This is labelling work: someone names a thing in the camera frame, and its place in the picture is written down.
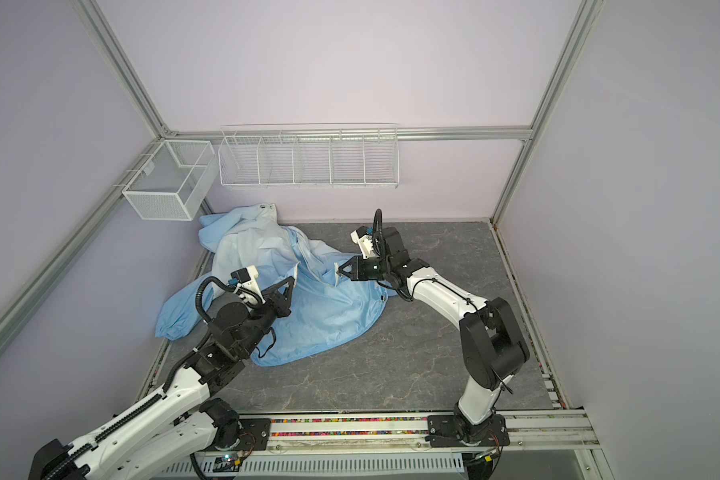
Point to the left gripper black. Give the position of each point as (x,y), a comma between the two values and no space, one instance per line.
(280,303)

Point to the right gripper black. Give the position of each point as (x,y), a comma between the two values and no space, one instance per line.
(359,273)

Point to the light blue zip jacket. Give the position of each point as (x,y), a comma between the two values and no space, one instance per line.
(327,310)

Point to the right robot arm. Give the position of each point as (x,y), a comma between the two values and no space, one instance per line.
(492,344)

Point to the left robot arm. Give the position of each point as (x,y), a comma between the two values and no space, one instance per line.
(183,415)

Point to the small white mesh basket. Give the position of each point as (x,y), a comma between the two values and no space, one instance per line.
(173,180)

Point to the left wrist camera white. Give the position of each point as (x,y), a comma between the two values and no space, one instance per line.
(245,280)

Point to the long white wire basket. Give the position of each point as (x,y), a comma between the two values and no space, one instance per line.
(309,155)

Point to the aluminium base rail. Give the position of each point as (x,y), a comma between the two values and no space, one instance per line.
(353,434)

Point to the white vented cable duct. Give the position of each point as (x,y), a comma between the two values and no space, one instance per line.
(325,466)

